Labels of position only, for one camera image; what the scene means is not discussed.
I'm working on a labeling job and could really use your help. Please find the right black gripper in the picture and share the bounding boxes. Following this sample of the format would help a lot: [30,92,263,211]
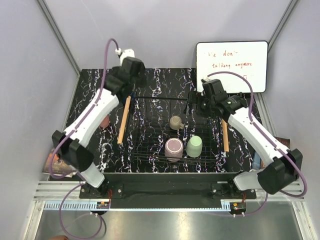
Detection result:
[183,90,216,120]

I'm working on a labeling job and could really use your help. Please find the beige mug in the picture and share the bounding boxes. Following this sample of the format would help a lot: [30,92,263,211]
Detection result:
[169,115,185,130]

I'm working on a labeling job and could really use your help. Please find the lilac mug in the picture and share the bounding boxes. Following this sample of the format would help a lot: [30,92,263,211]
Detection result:
[164,138,184,162]

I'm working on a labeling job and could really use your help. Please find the pink cup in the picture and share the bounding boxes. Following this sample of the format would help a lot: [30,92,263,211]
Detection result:
[99,115,110,129]

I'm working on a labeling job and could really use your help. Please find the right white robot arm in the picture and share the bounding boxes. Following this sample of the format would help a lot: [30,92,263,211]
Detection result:
[188,79,303,199]

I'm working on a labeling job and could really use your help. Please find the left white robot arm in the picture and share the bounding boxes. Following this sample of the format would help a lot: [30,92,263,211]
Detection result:
[52,56,147,198]

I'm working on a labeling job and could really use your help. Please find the black marble mat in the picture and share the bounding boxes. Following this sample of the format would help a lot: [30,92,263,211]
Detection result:
[49,67,266,182]

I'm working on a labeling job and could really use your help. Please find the light green cup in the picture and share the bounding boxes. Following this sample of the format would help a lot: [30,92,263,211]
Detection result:
[186,135,203,158]

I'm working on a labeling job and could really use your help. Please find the white whiteboard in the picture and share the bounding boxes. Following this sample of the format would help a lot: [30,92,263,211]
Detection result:
[196,40,269,93]

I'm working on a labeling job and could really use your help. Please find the books at right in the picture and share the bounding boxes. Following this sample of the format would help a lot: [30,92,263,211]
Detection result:
[251,136,290,170]

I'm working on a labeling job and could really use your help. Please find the Tale of Two Cities book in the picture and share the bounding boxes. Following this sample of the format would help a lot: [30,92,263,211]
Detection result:
[42,148,76,179]

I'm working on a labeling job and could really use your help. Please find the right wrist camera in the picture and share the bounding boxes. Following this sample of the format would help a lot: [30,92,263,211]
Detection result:
[201,77,213,87]

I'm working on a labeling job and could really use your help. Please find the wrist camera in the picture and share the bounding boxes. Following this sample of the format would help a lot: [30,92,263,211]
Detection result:
[201,77,213,87]
[115,48,135,65]

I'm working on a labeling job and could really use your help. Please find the right wooden rack handle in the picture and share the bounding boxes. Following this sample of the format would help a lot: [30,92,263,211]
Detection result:
[221,119,229,153]

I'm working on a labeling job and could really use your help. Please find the wooden rack handle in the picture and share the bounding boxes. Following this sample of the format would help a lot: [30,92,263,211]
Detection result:
[221,119,229,153]
[117,95,132,145]

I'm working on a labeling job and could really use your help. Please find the black wire dish rack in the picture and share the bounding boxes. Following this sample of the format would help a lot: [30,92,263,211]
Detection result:
[123,96,228,172]

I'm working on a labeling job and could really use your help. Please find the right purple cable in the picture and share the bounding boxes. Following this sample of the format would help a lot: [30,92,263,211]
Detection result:
[206,71,309,218]

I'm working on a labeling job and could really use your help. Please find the purple cable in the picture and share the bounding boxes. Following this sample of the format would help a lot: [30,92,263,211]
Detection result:
[48,37,121,238]
[206,71,309,218]

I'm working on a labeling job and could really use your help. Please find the left wooden rack handle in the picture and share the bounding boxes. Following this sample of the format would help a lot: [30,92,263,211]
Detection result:
[117,95,132,145]

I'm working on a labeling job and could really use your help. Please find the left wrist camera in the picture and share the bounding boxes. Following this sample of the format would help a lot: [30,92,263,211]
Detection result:
[115,48,135,65]

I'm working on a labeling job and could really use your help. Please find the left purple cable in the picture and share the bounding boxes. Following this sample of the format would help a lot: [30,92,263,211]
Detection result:
[48,37,121,238]

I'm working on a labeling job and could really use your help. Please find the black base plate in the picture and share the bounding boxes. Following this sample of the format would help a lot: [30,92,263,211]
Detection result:
[79,173,257,211]

